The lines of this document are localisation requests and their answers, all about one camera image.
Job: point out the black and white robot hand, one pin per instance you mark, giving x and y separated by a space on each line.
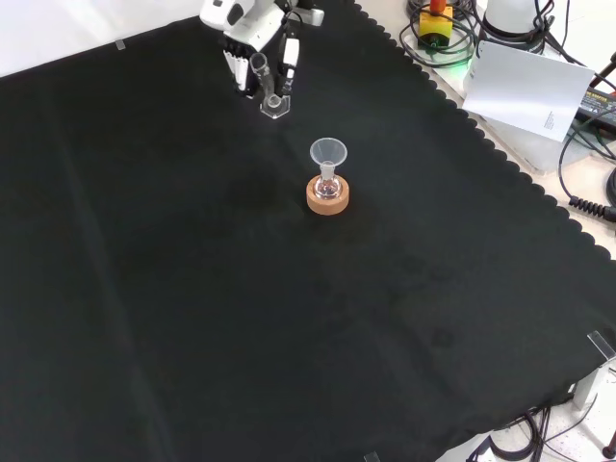
250 24

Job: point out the clear glass graduated cylinder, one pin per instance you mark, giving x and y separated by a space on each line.
274 103

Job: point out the clear tape strip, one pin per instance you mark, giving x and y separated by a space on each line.
120 45
371 456
601 344

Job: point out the clear plastic funnel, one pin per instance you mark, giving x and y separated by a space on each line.
327 151

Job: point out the round-bottom glass flask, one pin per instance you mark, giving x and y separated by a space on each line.
327 187

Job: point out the yellow stop button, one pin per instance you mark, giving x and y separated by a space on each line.
435 29

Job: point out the white round device base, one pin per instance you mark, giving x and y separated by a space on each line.
510 21

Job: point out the black cloth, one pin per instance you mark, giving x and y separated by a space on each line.
192 289

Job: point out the pale board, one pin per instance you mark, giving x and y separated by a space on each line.
524 86

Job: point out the black power adapter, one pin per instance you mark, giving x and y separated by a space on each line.
599 106

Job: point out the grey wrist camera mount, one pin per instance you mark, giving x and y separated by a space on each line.
312 15

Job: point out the white metal bracket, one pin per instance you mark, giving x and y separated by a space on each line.
594 385

